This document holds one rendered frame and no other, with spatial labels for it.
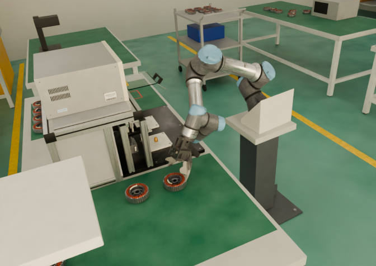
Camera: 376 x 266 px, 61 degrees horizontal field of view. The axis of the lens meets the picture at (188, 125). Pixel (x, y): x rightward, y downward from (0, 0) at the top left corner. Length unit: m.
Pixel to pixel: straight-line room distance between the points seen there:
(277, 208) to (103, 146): 1.46
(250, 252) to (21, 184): 0.84
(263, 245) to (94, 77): 1.03
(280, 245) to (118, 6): 6.26
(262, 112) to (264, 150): 0.33
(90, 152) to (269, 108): 1.04
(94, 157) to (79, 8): 5.56
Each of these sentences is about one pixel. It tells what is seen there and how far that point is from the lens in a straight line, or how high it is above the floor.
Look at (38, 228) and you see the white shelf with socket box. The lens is 0.90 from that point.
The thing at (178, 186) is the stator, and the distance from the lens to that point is 1.54.
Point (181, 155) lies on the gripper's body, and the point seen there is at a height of 0.93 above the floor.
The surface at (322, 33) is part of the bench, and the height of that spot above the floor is 0.74.
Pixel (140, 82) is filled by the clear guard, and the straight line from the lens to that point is 1.96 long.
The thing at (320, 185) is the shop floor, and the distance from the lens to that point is 2.82.
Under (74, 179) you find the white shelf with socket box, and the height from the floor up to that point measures 1.20.
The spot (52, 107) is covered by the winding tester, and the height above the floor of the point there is 1.17.
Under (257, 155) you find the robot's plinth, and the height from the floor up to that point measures 0.56.
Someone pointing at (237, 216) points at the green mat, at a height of 0.75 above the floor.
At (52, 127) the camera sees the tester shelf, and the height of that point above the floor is 1.12.
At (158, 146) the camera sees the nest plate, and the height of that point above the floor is 0.78.
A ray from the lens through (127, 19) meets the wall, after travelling 7.15.
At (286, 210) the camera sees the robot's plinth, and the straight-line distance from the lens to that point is 2.53.
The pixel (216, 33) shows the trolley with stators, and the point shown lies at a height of 0.63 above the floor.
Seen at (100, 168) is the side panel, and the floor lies 0.85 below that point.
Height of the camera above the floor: 1.79
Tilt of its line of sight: 30 degrees down
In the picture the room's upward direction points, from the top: 5 degrees counter-clockwise
